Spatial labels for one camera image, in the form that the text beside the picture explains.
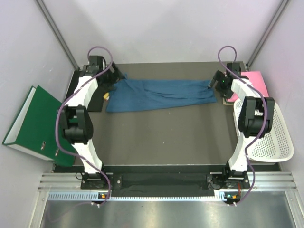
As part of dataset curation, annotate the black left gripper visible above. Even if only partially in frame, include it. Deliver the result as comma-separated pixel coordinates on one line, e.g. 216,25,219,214
100,62,126,93

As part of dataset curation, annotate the blue t shirt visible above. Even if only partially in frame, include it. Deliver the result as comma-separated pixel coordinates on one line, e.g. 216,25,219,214
106,79,217,113

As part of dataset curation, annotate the white perforated plastic basket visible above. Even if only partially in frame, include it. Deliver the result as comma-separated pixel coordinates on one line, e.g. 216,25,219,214
248,103,294,163

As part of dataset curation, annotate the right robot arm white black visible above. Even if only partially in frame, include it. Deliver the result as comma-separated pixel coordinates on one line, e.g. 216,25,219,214
209,62,275,190

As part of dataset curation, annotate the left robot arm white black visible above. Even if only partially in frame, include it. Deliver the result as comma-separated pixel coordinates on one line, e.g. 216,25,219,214
57,56,125,190

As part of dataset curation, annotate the pink folded t shirt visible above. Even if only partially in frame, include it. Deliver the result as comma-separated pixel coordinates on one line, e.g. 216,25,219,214
226,71,269,103

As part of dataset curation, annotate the left aluminium corner post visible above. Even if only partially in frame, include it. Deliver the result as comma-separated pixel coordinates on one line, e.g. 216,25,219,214
34,0,79,70

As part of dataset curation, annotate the aluminium corner post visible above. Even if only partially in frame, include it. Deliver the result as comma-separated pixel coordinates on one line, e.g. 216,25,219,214
34,0,79,70
245,0,291,69

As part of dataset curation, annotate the green ring binder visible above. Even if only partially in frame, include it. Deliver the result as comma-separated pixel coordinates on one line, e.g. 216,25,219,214
2,86,75,167

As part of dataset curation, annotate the right aluminium corner post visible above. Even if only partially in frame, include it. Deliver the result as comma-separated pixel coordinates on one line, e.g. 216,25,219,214
245,0,291,69

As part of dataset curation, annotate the grey slotted cable duct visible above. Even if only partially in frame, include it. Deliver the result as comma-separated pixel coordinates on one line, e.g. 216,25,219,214
48,191,227,202

